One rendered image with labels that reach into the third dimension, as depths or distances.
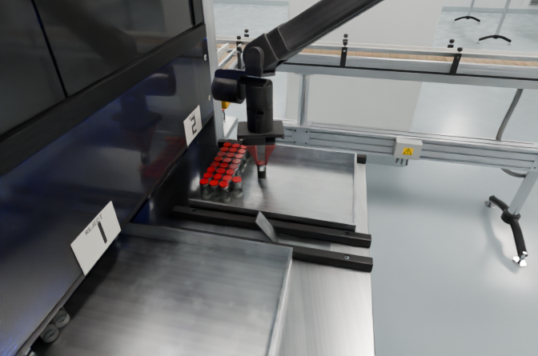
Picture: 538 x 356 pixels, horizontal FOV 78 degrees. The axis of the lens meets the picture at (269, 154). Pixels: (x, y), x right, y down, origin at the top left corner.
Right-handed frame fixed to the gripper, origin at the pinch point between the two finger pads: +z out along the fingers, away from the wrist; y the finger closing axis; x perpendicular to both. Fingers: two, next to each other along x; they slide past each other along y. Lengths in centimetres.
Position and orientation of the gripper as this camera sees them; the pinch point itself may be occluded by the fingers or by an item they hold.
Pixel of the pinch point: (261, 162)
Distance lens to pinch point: 78.9
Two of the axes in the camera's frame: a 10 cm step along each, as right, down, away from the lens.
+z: 0.1, 8.4, 5.4
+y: -10.0, 0.3, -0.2
